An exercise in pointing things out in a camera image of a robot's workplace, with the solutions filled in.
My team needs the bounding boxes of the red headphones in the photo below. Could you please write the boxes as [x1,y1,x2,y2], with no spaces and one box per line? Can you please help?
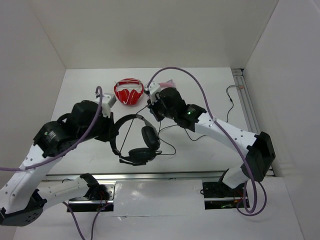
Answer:
[113,78,144,106]

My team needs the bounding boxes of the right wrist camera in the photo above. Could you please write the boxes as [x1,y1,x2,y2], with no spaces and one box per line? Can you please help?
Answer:
[144,81,161,105]

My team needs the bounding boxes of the aluminium rail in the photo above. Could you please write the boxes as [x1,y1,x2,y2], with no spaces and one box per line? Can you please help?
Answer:
[231,68,275,177]
[44,170,258,181]

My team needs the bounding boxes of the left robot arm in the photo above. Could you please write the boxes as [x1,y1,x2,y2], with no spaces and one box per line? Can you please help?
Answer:
[0,100,108,227]

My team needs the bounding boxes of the blue pink cat headphones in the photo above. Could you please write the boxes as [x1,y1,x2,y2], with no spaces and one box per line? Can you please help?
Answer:
[159,79,176,89]

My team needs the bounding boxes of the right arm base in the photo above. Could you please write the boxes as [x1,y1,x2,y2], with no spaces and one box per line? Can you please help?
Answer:
[199,179,250,210]

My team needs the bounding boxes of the aluminium front rail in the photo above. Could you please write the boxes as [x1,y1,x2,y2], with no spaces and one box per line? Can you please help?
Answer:
[44,170,258,181]

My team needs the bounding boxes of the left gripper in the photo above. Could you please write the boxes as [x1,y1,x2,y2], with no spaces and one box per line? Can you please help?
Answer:
[78,109,119,143]

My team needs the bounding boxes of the black headset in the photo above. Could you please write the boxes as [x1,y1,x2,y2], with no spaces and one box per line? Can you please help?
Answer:
[109,114,162,166]

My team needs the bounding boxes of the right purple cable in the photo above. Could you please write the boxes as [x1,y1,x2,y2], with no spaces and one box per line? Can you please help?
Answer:
[144,66,267,216]

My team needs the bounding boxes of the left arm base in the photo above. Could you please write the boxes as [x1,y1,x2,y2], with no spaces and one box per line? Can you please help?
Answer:
[67,173,115,213]

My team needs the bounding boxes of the aluminium right rail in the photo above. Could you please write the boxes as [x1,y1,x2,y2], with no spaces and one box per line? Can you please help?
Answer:
[231,68,275,177]

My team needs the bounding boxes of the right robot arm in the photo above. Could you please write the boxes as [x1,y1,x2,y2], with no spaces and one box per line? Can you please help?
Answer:
[144,87,276,196]

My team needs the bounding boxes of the black headset cable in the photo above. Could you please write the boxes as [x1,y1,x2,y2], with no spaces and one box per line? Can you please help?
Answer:
[119,84,245,157]

